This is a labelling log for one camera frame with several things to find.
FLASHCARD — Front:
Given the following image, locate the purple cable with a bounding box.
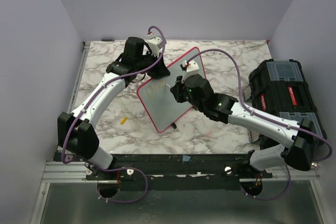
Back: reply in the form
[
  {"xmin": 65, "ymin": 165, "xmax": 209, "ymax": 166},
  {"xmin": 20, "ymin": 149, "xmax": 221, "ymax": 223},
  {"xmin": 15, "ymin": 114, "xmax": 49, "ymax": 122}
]
[
  {"xmin": 183, "ymin": 48, "xmax": 334, "ymax": 201},
  {"xmin": 60, "ymin": 26, "xmax": 166, "ymax": 204}
]

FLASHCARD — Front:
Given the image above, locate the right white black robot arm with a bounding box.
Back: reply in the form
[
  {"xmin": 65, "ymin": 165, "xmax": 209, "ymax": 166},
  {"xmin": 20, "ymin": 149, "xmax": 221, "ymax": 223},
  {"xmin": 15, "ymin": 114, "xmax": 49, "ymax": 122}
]
[{"xmin": 170, "ymin": 74, "xmax": 317, "ymax": 178}]

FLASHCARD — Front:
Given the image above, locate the black base frame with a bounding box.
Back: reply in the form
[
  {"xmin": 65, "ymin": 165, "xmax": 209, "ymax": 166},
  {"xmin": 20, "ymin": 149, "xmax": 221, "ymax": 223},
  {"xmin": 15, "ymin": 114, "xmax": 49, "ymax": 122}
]
[{"xmin": 52, "ymin": 152, "xmax": 274, "ymax": 192}]

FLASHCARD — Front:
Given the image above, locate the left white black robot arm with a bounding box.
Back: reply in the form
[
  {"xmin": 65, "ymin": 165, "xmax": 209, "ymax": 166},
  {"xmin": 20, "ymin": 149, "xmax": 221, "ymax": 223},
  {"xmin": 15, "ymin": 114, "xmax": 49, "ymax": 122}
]
[{"xmin": 57, "ymin": 33, "xmax": 170, "ymax": 179}]

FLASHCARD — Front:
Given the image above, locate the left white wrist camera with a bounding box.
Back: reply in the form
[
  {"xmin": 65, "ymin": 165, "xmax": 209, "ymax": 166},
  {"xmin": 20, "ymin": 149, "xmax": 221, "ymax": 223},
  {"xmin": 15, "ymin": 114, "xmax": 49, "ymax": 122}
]
[{"xmin": 147, "ymin": 33, "xmax": 163, "ymax": 58}]

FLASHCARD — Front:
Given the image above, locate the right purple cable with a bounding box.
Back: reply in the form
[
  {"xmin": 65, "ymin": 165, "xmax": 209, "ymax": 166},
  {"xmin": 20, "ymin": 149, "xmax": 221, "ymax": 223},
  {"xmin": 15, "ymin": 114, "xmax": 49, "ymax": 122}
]
[{"xmin": 183, "ymin": 48, "xmax": 334, "ymax": 201}]

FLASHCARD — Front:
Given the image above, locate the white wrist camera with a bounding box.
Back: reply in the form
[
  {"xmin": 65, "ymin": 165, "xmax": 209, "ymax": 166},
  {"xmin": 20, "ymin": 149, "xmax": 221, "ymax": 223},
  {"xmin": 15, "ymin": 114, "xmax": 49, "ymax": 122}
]
[
  {"xmin": 147, "ymin": 33, "xmax": 163, "ymax": 58},
  {"xmin": 180, "ymin": 60, "xmax": 200, "ymax": 83}
]

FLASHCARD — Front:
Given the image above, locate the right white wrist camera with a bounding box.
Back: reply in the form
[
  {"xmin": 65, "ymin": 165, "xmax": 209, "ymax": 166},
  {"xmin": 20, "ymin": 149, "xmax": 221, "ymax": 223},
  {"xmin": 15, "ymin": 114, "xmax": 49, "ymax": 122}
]
[{"xmin": 180, "ymin": 60, "xmax": 200, "ymax": 83}]

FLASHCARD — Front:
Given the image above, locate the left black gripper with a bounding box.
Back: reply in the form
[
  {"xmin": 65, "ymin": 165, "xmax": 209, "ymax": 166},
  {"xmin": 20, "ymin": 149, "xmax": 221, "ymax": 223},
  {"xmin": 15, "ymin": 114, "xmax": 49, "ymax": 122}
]
[{"xmin": 136, "ymin": 51, "xmax": 170, "ymax": 79}]

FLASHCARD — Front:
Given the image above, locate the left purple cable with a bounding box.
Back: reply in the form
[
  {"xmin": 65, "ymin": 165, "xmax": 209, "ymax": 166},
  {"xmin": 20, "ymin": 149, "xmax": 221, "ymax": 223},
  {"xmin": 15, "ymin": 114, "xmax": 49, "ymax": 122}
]
[{"xmin": 60, "ymin": 26, "xmax": 166, "ymax": 204}]

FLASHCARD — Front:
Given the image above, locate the pink framed whiteboard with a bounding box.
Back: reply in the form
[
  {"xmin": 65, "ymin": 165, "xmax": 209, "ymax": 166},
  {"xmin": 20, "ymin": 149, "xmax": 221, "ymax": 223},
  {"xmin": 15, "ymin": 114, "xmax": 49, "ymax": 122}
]
[{"xmin": 136, "ymin": 47, "xmax": 199, "ymax": 133}]

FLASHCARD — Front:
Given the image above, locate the yellow marker cap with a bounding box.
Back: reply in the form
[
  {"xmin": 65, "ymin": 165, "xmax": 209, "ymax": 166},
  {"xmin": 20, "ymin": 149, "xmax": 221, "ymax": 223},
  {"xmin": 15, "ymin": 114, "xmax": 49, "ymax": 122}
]
[{"xmin": 120, "ymin": 116, "xmax": 128, "ymax": 125}]

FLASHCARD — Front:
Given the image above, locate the aluminium rail frame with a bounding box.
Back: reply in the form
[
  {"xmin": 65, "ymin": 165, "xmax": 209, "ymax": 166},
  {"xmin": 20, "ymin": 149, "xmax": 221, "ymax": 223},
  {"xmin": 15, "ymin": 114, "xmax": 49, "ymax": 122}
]
[{"xmin": 28, "ymin": 41, "xmax": 91, "ymax": 224}]

